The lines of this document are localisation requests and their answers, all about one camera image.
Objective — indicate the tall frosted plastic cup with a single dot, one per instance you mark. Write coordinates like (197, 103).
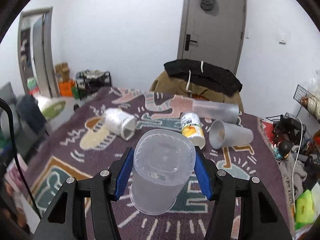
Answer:
(163, 162)

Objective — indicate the black shoe rack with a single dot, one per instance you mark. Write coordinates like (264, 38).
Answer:
(89, 82)

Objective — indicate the purple patterned woven blanket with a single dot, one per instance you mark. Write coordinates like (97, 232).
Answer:
(82, 147)

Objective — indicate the white ribbed plastic cup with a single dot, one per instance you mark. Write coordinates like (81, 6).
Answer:
(120, 123)

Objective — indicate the dark green hat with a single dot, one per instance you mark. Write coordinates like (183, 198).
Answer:
(207, 5)

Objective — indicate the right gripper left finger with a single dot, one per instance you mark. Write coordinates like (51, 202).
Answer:
(65, 216)

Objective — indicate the black wire shelf rack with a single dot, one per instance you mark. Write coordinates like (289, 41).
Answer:
(307, 111)

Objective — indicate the white orange-print paper cup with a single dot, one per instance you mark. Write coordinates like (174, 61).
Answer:
(191, 128)

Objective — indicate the long frosted plastic cup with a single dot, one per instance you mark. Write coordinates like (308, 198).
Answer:
(216, 110)

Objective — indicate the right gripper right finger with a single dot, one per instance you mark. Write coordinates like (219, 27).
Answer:
(260, 217)

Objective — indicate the cardboard box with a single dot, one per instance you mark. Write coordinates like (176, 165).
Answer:
(62, 72)

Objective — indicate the grey door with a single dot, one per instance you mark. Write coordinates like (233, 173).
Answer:
(219, 33)

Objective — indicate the white wall switch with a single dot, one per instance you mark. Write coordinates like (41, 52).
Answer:
(282, 38)

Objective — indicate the green yellow package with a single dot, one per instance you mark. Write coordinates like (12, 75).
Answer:
(305, 213)

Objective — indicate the short frosted plastic cup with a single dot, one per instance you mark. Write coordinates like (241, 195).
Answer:
(222, 134)

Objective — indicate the black round doll head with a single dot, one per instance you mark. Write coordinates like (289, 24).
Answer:
(284, 148)

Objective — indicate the orange bag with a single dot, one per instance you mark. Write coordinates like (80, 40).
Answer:
(65, 88)

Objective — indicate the black garment with drawstring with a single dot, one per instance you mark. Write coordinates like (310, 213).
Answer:
(204, 74)

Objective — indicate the black door handle lock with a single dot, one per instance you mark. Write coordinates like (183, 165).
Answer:
(188, 41)

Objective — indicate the grey interior doorway frame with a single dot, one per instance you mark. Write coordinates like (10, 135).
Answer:
(34, 50)

